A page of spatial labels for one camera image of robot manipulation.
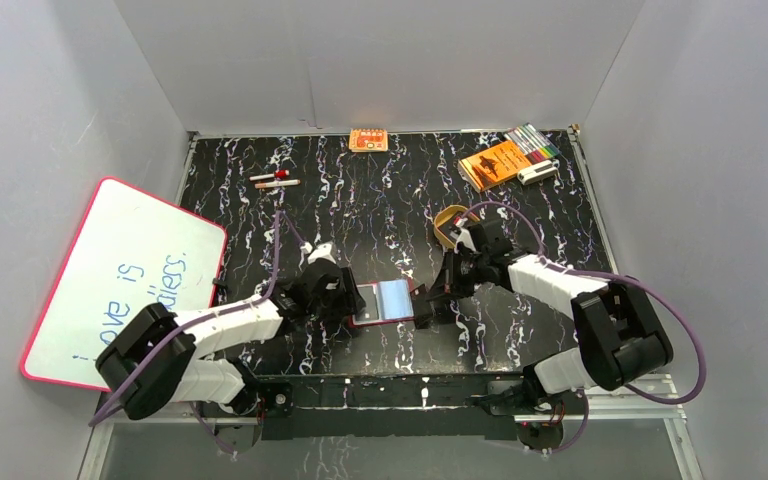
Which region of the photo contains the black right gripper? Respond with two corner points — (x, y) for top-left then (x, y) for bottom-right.
(425, 248), (489, 302)

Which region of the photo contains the black VIP credit card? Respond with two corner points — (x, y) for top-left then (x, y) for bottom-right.
(353, 284), (381, 325)

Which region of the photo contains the red leather card holder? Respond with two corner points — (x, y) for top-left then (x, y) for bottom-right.
(348, 278), (414, 328)

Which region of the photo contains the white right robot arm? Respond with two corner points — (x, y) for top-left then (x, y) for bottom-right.
(413, 217), (674, 414)

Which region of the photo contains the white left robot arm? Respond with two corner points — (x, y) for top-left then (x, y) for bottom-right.
(93, 259), (366, 422)

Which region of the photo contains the yellow oval tray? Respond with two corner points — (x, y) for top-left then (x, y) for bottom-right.
(432, 205), (480, 251)

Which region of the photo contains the orange white marker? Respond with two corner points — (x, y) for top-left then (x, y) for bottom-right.
(254, 179), (301, 189)

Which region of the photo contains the red capped marker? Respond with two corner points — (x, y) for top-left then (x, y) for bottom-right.
(249, 169), (289, 182)

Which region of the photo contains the orange book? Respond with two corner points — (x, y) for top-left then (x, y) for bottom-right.
(457, 140), (532, 193)

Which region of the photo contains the white whiteboard eraser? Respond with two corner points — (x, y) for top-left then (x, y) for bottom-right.
(517, 160), (558, 185)

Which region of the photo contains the small orange notepad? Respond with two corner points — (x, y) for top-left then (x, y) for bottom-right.
(348, 129), (389, 153)

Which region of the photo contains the pack of coloured markers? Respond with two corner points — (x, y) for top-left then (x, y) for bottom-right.
(504, 123), (560, 164)

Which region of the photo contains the pink framed whiteboard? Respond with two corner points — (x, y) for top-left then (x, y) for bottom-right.
(19, 177), (227, 391)

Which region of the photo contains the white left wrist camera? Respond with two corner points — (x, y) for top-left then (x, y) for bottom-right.
(304, 241), (337, 265)

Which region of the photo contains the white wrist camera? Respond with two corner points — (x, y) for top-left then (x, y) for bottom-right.
(304, 241), (337, 265)
(449, 225), (476, 253)

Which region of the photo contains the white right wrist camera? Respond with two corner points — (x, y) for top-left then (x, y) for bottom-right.
(449, 225), (476, 253)

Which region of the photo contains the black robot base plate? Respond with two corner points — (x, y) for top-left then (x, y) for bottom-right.
(191, 370), (587, 455)

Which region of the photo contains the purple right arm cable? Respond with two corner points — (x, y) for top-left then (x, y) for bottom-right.
(456, 201), (709, 455)

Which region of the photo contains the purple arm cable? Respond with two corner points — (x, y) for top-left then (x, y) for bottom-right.
(456, 201), (709, 455)
(87, 210), (312, 458)

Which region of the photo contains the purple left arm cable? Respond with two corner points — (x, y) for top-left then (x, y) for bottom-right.
(87, 210), (312, 458)

